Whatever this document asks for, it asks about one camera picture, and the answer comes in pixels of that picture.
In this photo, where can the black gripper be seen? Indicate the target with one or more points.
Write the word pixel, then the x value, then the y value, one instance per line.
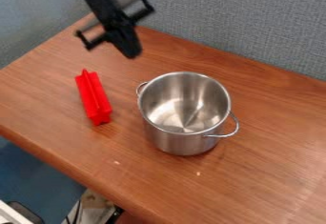
pixel 116 16

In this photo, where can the red rectangular block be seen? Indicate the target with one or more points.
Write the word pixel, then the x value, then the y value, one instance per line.
pixel 94 97

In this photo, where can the stainless steel pot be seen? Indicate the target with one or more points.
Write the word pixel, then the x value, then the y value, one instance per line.
pixel 186 110

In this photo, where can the white object at corner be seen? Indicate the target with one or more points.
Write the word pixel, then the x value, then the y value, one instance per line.
pixel 9 216

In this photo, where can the black table leg frame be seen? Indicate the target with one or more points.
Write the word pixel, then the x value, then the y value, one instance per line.
pixel 92 216

